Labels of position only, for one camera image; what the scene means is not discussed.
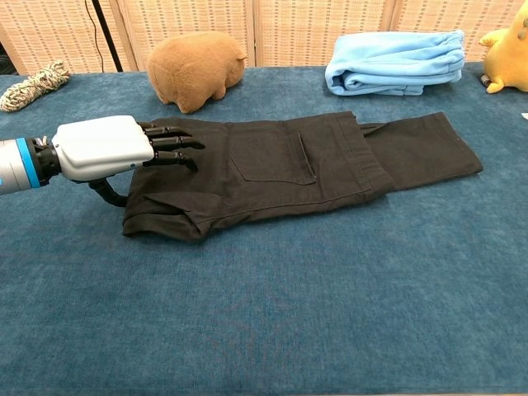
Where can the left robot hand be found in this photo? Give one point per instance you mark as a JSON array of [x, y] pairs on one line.
[[103, 144]]

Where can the black trousers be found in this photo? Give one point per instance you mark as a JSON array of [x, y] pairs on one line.
[[268, 173]]

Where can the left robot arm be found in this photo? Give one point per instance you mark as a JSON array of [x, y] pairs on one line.
[[12, 165]]

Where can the black tripod stand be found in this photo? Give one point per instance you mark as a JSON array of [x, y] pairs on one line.
[[108, 37]]

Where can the brown plush toy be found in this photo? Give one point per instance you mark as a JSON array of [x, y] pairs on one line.
[[194, 70]]

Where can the black stool with chrome base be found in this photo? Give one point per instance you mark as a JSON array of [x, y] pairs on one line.
[[6, 64]]

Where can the bamboo folding screen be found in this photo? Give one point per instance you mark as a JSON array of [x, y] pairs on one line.
[[288, 33]]

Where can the dark blue table mat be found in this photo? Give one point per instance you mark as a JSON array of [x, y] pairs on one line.
[[264, 309]]

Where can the light blue folded garment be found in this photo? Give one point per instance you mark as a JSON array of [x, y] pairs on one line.
[[392, 62]]

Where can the yellow plush toy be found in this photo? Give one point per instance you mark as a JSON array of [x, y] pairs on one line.
[[507, 62]]

